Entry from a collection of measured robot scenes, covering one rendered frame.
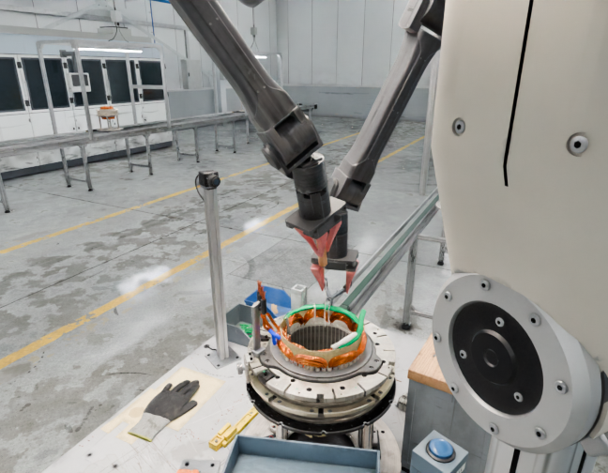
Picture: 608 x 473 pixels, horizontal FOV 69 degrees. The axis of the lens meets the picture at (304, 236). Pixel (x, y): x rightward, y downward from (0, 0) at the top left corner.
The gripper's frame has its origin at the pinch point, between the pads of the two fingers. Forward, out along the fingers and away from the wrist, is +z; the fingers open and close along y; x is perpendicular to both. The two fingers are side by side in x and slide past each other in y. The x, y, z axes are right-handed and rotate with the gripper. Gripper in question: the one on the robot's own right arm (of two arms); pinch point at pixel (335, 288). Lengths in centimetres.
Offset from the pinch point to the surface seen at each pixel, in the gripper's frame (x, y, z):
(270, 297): -52, 37, 37
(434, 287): -240, -36, 126
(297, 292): 5.7, 7.6, -1.2
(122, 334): -115, 168, 118
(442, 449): 30.8, -25.0, 11.9
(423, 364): 10.3, -21.5, 10.6
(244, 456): 39.5, 8.4, 13.0
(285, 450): 38.1, 1.2, 11.3
